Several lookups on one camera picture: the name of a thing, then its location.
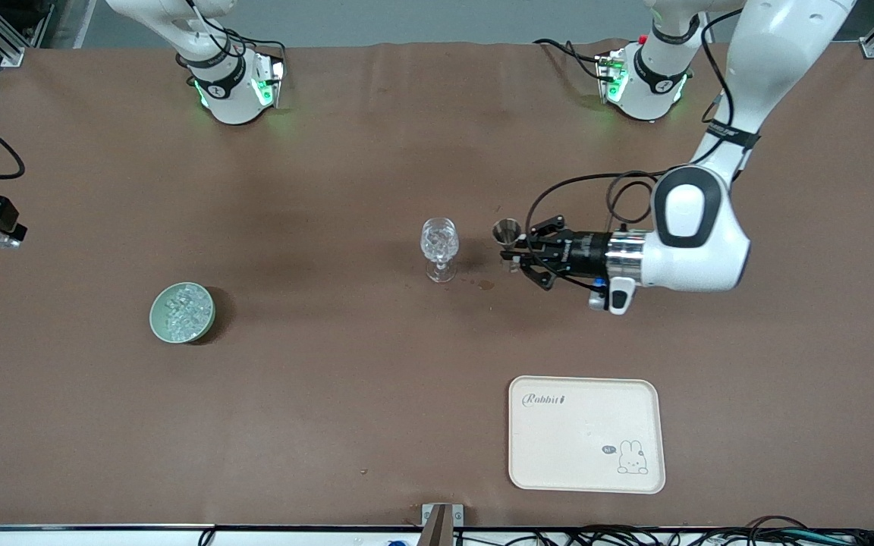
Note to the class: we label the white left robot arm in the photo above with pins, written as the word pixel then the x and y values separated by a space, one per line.
pixel 699 258

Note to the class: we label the cream rabbit print tray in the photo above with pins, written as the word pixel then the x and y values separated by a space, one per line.
pixel 573 425

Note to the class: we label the brown table mat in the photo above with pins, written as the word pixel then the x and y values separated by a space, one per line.
pixel 331 417

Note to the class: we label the green round bowl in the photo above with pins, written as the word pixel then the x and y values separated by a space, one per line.
pixel 209 322

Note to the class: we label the metal double jigger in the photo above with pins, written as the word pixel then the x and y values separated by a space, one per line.
pixel 507 230

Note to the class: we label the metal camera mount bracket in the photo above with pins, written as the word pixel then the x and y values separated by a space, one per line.
pixel 437 523

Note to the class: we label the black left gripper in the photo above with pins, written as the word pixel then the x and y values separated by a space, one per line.
pixel 585 254

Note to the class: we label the clear ice cubes pile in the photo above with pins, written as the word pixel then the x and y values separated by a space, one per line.
pixel 181 312

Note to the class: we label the clear ice cube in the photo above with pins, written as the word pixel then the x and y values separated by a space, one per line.
pixel 7 241

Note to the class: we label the clear stemmed wine glass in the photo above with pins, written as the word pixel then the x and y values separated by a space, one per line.
pixel 439 239

